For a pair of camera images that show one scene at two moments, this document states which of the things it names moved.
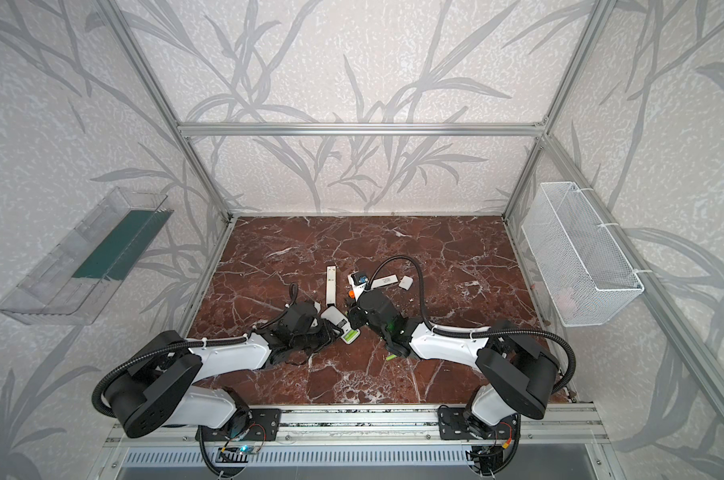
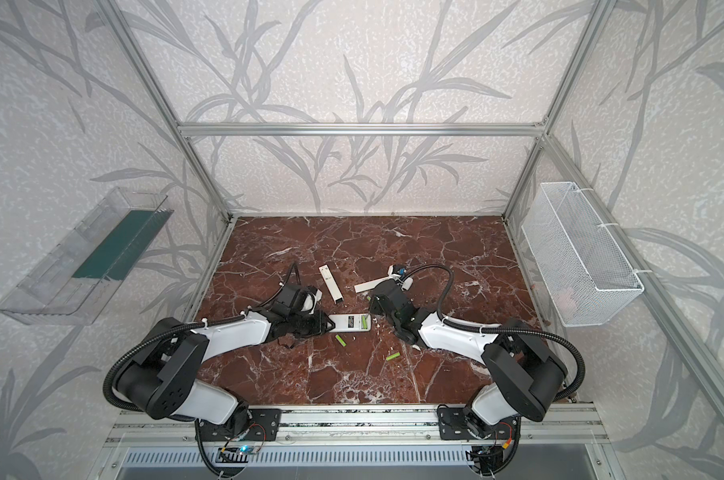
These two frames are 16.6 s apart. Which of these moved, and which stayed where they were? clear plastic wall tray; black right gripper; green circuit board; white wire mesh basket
Moved: black right gripper
Stayed: clear plastic wall tray; green circuit board; white wire mesh basket
